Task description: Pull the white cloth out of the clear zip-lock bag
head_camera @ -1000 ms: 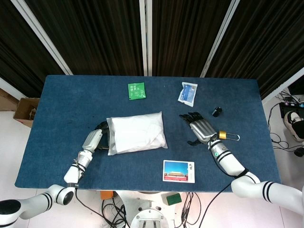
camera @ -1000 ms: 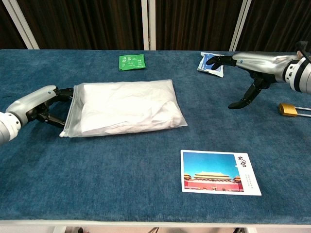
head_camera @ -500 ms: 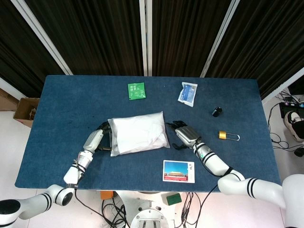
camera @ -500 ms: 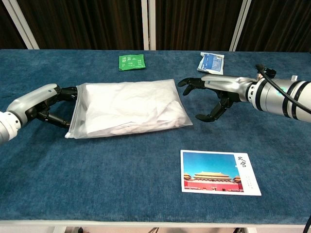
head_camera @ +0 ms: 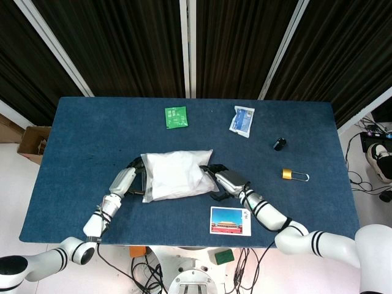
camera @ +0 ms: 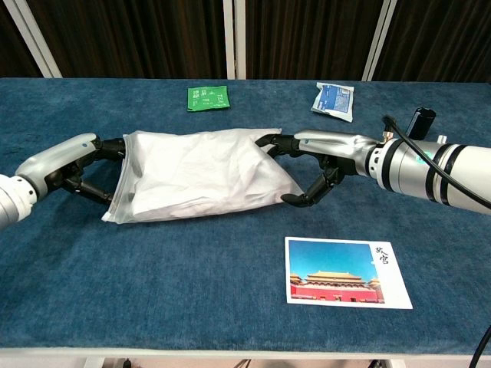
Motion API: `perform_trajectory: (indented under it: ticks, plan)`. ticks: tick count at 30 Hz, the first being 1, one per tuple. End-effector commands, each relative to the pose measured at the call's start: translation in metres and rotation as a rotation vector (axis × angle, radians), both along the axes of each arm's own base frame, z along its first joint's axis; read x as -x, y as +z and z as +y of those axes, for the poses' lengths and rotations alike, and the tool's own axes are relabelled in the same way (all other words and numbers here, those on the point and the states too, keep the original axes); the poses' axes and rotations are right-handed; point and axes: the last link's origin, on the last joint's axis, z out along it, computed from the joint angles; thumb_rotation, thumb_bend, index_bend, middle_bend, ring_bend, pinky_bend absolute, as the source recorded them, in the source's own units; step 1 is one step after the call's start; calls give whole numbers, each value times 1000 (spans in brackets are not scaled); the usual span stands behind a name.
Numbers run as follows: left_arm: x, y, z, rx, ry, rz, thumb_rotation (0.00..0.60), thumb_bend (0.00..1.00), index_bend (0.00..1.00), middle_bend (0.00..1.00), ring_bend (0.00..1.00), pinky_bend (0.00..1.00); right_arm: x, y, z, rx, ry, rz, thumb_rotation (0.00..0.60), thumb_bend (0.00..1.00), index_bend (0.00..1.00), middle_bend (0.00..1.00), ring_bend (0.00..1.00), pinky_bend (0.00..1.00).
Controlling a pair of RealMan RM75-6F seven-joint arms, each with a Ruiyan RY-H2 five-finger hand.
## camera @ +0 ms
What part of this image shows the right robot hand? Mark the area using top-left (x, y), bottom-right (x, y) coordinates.
top-left (255, 129), bottom-right (379, 208)

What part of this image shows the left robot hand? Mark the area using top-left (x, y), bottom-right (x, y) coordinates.
top-left (15, 133), bottom-right (127, 206)

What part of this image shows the frosted plastic zipper bag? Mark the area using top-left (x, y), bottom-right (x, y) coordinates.
top-left (101, 127), bottom-right (304, 224)

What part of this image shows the white garment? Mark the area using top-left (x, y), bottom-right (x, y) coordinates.
top-left (125, 129), bottom-right (301, 216)

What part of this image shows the blue and white packet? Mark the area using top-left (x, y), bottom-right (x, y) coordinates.
top-left (310, 81), bottom-right (355, 123)

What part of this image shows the black cylinder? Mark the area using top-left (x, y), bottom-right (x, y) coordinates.
top-left (407, 108), bottom-right (437, 140)

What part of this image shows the palace photo postcard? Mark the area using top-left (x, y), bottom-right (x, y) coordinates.
top-left (284, 236), bottom-right (414, 311)

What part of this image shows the green tea sachet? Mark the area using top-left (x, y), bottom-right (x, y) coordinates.
top-left (186, 85), bottom-right (232, 113)

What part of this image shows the dark brown curtain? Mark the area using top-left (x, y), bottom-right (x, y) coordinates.
top-left (0, 0), bottom-right (491, 82)

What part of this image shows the blue table cloth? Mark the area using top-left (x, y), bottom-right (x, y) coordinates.
top-left (0, 77), bottom-right (491, 352)

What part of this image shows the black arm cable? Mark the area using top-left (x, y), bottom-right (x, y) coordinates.
top-left (382, 116), bottom-right (491, 211)

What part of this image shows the white frame post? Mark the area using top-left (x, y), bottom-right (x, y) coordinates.
top-left (222, 0), bottom-right (247, 81)
top-left (2, 0), bottom-right (63, 79)
top-left (361, 0), bottom-right (398, 81)

